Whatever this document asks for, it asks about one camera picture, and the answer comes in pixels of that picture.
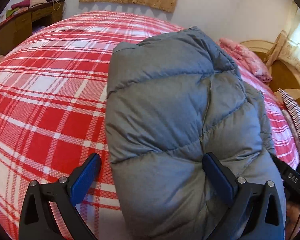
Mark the grey puffer jacket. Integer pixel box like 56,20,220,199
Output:
106,27,286,239

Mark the person's right hand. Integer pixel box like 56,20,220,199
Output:
285,202,300,239

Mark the striped folded cloth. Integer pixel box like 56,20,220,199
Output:
278,89,300,153

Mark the red plaid bed cover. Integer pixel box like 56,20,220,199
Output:
0,10,300,240

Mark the cream wooden headboard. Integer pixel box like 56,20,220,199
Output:
241,31,300,106

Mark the pink floral pillow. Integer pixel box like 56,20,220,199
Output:
218,38,272,83

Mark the brown wooden desk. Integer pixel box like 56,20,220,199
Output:
0,0,65,55

